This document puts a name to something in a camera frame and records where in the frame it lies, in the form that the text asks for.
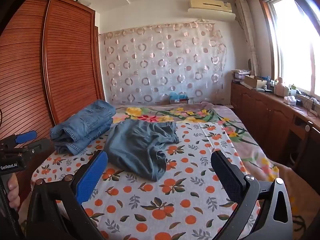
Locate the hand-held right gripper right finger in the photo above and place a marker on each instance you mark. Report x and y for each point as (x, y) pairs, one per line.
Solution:
(226, 177)

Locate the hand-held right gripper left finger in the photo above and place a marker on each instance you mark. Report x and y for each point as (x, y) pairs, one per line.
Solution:
(92, 177)

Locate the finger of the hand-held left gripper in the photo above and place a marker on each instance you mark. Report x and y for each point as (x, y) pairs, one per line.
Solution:
(25, 136)
(37, 146)

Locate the grey-blue pants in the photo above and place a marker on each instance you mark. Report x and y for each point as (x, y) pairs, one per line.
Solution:
(140, 145)

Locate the person's left hand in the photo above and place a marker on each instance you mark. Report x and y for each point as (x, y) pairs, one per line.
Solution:
(13, 192)

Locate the folded blue denim jeans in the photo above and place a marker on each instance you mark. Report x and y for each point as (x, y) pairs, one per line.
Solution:
(85, 125)

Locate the orange print bed sheet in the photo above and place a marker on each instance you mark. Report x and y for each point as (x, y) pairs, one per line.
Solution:
(175, 205)

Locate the wooden cabinet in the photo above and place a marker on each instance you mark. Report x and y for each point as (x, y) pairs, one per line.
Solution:
(262, 115)

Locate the floral blanket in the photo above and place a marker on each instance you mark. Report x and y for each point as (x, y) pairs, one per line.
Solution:
(190, 113)

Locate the wooden wardrobe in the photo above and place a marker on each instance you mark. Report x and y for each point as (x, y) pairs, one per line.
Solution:
(67, 67)

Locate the blue tissue box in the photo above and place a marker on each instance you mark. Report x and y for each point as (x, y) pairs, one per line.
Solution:
(178, 98)

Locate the cardboard box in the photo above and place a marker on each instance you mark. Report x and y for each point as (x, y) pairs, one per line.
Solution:
(255, 82)

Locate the small white device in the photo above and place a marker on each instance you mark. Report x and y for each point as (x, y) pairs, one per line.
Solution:
(290, 100)

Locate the stack of papers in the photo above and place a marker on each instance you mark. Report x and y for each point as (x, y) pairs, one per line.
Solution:
(240, 75)

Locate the white bottle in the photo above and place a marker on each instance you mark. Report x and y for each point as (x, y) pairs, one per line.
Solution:
(278, 87)

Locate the circle-patterned sheer curtain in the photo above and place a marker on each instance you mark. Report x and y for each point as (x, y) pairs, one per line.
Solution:
(162, 62)

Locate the beige window curtain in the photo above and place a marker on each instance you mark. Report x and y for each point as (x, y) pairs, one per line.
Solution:
(248, 37)

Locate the window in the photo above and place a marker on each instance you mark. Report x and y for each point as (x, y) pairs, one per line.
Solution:
(292, 42)

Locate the cream air conditioner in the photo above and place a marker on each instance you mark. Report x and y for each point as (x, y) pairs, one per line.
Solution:
(210, 4)

